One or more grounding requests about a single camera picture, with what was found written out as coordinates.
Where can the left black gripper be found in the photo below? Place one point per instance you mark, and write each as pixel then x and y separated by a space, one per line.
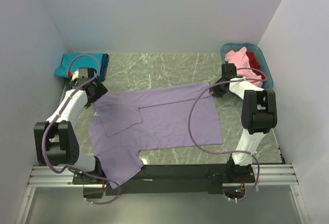
pixel 100 90

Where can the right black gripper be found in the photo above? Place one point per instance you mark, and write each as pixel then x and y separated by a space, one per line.
pixel 217 92

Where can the purple t shirt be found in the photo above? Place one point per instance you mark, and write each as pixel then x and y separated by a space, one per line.
pixel 127 123

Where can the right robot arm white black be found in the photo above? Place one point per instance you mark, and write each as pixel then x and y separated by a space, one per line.
pixel 258 117

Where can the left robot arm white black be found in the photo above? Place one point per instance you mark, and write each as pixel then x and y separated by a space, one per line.
pixel 55 139

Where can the folded dark blue t shirt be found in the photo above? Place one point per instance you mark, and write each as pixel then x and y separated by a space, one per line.
pixel 104 65

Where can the folded teal t shirt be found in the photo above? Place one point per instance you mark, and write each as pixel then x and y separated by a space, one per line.
pixel 82 62

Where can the pink t shirt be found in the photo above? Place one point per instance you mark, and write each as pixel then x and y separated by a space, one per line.
pixel 241 61

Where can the red t shirt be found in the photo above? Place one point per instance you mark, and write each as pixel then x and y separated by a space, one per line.
pixel 254 64

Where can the black base beam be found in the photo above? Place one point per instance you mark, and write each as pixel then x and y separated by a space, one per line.
pixel 188 178

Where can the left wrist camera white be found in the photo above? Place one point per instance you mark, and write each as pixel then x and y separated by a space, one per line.
pixel 73 75

